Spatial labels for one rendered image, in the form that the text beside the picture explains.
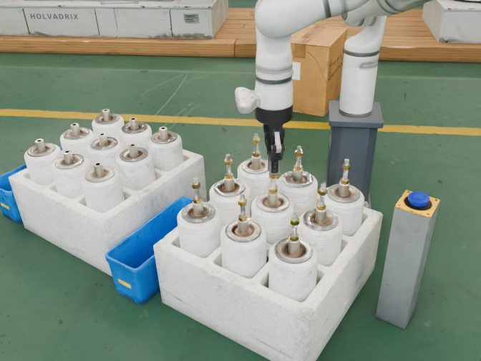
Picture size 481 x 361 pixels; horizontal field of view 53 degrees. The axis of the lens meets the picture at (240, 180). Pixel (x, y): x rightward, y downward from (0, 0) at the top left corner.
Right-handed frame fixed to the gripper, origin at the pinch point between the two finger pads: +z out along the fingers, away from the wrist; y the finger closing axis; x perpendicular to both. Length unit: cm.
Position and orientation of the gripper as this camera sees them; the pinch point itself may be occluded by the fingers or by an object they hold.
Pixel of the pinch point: (273, 164)
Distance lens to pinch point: 103.5
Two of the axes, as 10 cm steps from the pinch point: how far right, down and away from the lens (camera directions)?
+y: -1.1, -5.3, 8.4
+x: -9.9, 0.9, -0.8
